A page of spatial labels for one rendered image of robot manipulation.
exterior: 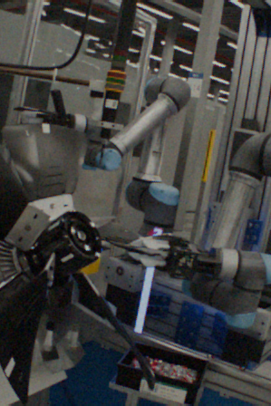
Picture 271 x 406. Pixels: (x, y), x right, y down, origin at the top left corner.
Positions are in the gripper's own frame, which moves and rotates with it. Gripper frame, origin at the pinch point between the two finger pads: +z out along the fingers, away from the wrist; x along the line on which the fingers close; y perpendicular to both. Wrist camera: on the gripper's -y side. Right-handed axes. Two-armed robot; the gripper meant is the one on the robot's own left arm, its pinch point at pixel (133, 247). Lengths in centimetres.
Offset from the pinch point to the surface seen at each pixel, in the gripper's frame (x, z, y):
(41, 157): -17.0, 25.1, -4.9
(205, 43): -112, -150, -678
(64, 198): -10.2, 17.9, 3.7
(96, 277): 64, -3, -126
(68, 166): -16.2, 18.3, -3.5
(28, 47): -44, 42, -77
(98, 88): -35.4, 14.7, 1.5
